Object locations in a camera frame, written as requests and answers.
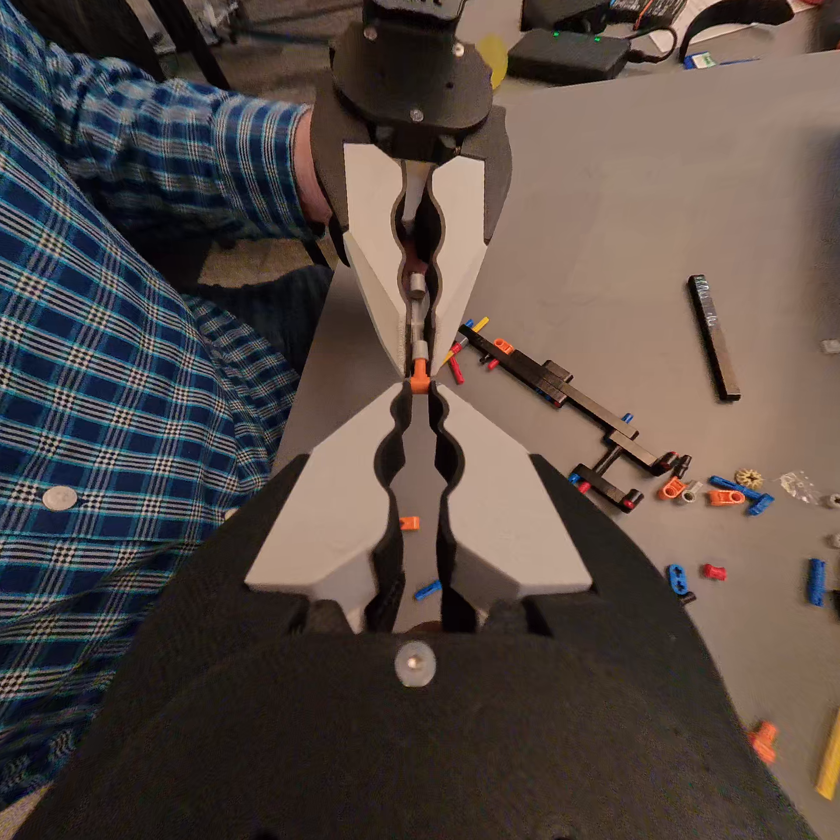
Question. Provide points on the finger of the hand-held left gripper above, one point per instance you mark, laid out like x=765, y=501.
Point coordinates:
x=466, y=216
x=367, y=216

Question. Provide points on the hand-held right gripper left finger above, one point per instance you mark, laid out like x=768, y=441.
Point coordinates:
x=321, y=525

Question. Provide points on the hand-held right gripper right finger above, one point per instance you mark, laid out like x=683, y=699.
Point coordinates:
x=518, y=525

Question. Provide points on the grey connector with black pin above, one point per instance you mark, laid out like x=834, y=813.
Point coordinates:
x=417, y=287

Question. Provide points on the black lego frame assembly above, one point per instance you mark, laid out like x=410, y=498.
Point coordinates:
x=577, y=400

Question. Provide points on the light grey lego liftarm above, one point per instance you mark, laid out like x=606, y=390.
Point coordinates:
x=420, y=348

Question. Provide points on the orange lego axle connector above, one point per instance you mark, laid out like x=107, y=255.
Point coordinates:
x=418, y=379
x=764, y=741

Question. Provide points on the short red lego pin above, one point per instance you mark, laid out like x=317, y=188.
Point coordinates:
x=714, y=571

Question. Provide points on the person's left forearm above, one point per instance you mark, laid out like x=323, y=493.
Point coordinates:
x=184, y=144

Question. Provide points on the long red lego pin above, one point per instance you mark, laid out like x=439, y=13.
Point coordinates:
x=457, y=373

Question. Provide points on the blue oval lego liftarm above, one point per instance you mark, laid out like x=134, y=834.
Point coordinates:
x=679, y=577

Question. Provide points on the tan lego gear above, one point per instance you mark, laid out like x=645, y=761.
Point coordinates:
x=748, y=477

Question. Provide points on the clear lego piece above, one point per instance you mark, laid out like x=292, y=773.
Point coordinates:
x=799, y=485

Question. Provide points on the person's left hand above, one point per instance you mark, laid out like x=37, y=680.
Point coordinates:
x=308, y=170

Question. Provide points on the yellow round object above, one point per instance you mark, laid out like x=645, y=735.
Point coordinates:
x=495, y=62

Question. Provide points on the black electronic box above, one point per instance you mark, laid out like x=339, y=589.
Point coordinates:
x=568, y=56

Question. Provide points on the blue plaid shirt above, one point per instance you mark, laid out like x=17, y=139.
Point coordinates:
x=118, y=394

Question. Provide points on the black flat remote bar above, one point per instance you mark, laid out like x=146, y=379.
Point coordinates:
x=714, y=338

